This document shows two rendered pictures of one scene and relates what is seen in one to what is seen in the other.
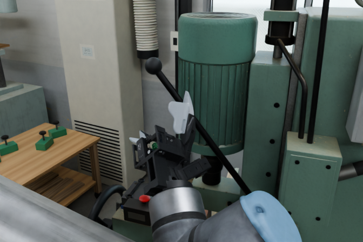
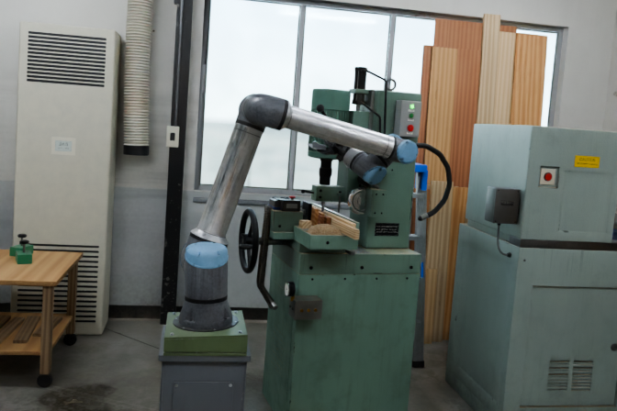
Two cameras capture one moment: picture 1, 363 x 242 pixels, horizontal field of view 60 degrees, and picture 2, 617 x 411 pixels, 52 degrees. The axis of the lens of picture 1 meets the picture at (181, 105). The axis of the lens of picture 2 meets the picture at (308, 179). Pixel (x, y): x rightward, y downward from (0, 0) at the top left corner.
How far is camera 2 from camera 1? 233 cm
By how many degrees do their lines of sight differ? 39
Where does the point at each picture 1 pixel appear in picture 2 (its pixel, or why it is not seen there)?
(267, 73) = (360, 115)
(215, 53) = (341, 105)
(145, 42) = (140, 137)
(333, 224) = (392, 184)
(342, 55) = (389, 105)
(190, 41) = (329, 99)
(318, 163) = not seen: hidden behind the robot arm
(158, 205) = (353, 151)
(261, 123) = not seen: hidden behind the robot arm
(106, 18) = (101, 107)
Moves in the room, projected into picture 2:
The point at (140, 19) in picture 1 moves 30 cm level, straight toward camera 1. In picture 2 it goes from (136, 111) to (162, 113)
